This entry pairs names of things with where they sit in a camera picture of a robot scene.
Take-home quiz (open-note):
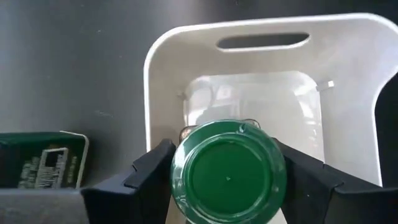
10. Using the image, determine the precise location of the white plastic bin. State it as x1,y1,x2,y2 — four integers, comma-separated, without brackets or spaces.
142,12,398,224

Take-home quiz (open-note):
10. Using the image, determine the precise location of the green-lidded glass spice jar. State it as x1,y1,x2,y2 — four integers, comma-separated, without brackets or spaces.
170,118,289,224

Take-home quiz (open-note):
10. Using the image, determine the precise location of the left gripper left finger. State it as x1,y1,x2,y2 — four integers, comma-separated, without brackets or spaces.
0,138,177,224

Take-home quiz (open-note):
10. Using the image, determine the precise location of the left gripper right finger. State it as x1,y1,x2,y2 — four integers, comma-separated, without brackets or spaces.
273,138,398,224

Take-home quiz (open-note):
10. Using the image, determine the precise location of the dark green spice tin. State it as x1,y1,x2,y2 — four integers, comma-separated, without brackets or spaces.
0,130,90,190

